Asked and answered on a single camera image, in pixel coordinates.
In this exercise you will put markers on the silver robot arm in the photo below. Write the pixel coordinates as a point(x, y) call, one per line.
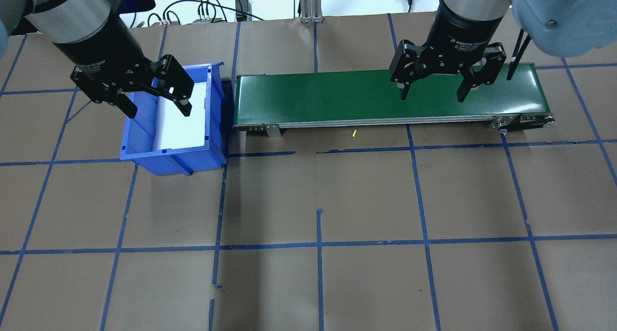
point(67, 13)
point(569, 18)

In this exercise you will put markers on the blue plastic storage bin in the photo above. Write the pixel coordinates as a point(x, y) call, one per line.
point(202, 155)

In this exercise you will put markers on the green conveyor belt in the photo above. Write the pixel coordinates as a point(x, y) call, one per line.
point(328, 97)

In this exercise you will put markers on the black power adapter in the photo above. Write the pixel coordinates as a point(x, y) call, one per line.
point(241, 7)

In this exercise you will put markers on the aluminium profile post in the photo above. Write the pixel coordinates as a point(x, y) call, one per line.
point(311, 3)

